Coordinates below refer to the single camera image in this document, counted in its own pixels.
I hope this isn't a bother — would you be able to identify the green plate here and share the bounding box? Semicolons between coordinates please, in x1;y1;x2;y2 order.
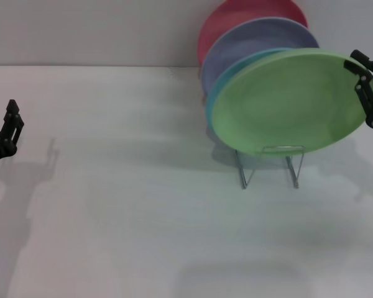
210;48;373;155

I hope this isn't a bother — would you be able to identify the silver wire plate rack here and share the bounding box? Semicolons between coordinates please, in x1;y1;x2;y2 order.
235;145;305;189

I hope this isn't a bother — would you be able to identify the red plate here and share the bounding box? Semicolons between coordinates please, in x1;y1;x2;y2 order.
197;0;308;68

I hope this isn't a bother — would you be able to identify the purple plate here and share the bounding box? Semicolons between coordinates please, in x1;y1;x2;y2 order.
201;17;320;94

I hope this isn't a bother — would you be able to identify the blue plate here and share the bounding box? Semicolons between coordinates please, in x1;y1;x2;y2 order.
205;47;295;125

